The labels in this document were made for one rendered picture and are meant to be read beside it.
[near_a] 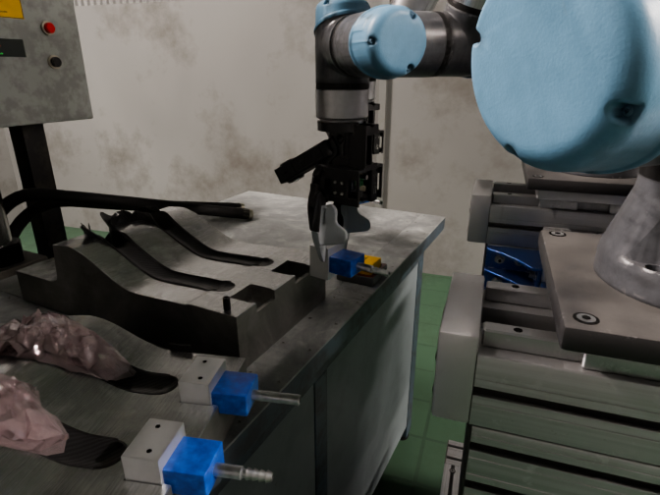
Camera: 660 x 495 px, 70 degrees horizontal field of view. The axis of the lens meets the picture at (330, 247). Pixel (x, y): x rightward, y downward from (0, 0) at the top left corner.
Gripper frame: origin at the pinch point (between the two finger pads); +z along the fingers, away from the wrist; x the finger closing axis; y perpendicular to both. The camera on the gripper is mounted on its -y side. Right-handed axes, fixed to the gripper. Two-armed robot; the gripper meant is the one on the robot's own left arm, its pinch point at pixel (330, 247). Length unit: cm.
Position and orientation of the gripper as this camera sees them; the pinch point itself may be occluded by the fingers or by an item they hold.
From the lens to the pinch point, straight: 75.9
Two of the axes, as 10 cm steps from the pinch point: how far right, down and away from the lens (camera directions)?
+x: 5.6, -2.9, 7.8
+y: 8.3, 2.0, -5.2
